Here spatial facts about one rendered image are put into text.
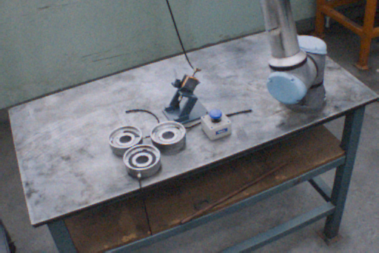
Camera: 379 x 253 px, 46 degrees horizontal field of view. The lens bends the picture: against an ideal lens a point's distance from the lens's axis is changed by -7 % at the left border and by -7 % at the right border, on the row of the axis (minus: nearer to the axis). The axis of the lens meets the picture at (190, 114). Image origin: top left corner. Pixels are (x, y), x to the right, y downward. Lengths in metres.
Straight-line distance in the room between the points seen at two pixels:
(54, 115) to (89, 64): 1.44
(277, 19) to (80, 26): 1.84
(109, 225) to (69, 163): 0.27
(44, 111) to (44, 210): 0.48
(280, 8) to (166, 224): 0.77
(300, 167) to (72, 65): 1.79
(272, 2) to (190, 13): 1.93
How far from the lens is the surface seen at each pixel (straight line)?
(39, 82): 3.05
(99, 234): 1.55
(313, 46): 1.44
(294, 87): 1.32
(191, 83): 1.47
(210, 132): 1.41
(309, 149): 1.78
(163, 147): 1.38
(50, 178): 1.41
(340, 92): 1.65
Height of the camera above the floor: 1.73
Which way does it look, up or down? 38 degrees down
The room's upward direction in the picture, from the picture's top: 5 degrees counter-clockwise
